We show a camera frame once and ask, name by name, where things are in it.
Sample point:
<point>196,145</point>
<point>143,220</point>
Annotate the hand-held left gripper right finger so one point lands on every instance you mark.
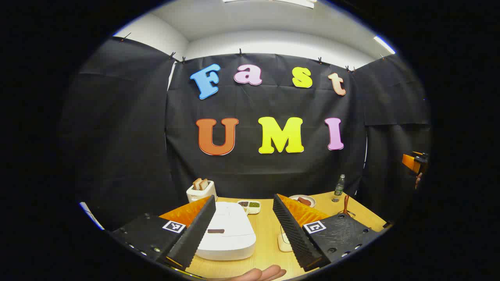
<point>291,230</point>

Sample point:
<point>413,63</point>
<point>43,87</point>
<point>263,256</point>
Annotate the white round plate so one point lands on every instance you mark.
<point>311,198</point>

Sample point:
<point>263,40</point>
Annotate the ceiling light panel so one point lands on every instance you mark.
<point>384,45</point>
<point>297,3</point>

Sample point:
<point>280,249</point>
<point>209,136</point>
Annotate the toast bread slice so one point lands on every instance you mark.
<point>196,184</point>
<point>204,184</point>

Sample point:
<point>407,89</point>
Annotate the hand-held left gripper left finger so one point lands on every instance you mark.
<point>195,230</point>

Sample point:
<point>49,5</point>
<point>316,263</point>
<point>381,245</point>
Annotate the white divided grain dish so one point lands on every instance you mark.
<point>249,207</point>

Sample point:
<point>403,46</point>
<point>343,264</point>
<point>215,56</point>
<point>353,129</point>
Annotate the wooden spoon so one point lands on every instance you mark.
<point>346,203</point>

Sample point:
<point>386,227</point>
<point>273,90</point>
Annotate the white toaster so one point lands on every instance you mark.
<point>200,194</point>

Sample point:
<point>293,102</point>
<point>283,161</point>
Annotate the white rice cooker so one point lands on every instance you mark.
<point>230,218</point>

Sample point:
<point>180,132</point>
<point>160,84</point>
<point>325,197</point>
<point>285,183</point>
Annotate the clear plastic water bottle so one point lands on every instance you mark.
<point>338,189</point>

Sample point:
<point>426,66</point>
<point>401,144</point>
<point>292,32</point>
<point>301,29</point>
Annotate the black backdrop cloth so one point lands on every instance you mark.
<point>265,175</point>

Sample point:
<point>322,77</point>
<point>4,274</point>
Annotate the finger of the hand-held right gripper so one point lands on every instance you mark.
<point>410,162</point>

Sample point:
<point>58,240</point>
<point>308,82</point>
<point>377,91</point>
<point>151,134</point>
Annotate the row of black cloth clips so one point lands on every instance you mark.
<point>240,51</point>

